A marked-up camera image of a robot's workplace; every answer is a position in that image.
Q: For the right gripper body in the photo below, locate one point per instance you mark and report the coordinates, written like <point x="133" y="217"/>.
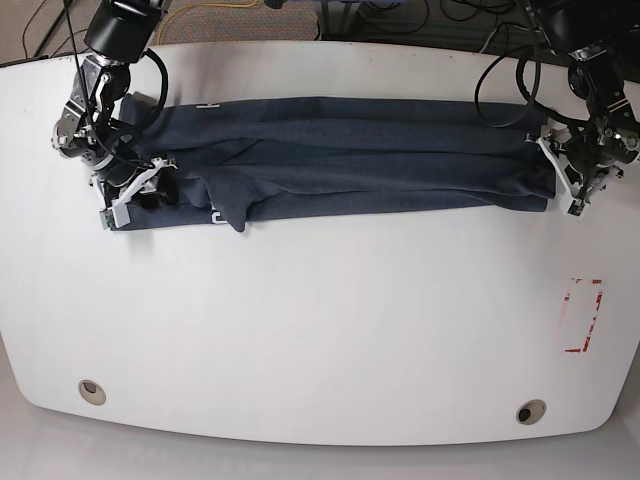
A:
<point x="140" y="181"/>

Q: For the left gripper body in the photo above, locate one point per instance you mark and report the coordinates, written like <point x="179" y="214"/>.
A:
<point x="585" y="160"/>

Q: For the dark blue t-shirt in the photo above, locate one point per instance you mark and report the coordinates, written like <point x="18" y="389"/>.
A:
<point x="270" y="159"/>

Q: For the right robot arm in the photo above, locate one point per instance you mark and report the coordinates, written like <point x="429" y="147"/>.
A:
<point x="117" y="37"/>

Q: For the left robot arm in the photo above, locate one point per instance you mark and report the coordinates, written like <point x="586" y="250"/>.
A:
<point x="589" y="34"/>

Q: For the red tape rectangle marking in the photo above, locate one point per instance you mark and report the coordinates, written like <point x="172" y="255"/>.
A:
<point x="579" y="314"/>

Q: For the black tripod stand leg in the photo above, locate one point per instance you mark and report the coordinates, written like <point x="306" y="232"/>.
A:
<point x="51" y="30"/>

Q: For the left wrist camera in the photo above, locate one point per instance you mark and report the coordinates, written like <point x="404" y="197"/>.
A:
<point x="572" y="207"/>

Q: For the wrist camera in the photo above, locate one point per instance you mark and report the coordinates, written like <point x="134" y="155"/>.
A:
<point x="572" y="207"/>
<point x="115" y="217"/>

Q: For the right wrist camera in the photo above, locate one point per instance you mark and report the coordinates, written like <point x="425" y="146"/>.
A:
<point x="115" y="217"/>

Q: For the left table cable grommet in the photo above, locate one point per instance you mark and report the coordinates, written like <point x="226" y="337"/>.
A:
<point x="92" y="393"/>

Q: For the table cable grommet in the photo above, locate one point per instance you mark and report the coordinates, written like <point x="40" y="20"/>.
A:
<point x="531" y="412"/>
<point x="92" y="393"/>

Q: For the right table cable grommet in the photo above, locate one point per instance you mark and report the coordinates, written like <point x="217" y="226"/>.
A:
<point x="531" y="412"/>

